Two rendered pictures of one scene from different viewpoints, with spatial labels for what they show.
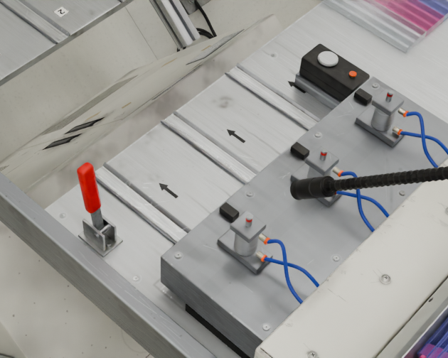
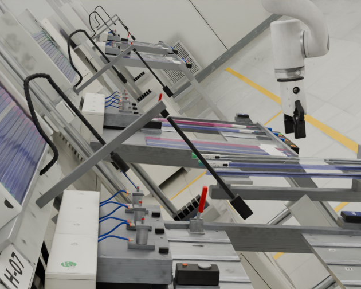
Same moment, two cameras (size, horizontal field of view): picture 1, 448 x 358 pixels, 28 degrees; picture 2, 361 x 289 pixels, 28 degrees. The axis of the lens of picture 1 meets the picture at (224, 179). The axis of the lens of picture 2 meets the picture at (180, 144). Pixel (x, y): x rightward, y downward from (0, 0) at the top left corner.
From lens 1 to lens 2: 1.89 m
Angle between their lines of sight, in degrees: 106
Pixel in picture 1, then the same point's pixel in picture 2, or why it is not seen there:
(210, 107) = (231, 267)
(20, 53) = (325, 253)
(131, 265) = (175, 231)
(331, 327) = (83, 198)
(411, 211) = (91, 221)
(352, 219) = (112, 225)
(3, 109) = not seen: outside the picture
